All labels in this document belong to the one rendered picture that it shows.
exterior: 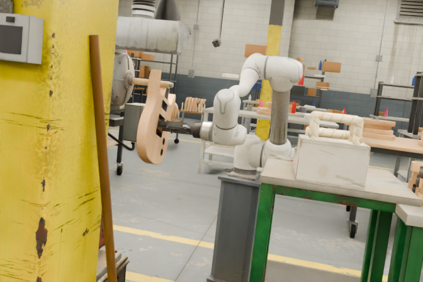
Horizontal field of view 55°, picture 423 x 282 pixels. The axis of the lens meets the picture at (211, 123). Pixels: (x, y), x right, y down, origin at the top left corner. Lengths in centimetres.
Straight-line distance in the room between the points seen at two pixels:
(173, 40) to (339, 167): 87
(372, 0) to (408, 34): 143
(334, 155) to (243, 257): 122
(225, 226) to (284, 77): 104
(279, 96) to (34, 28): 169
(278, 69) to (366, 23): 1099
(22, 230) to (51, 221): 6
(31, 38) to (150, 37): 104
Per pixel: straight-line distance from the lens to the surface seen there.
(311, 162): 169
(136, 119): 222
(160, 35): 182
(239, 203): 260
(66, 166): 94
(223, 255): 274
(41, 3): 87
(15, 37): 84
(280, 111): 237
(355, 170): 172
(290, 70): 223
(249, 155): 257
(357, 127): 170
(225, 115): 176
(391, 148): 386
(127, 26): 188
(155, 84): 188
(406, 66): 1325
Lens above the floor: 129
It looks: 6 degrees down
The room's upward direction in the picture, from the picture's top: 6 degrees clockwise
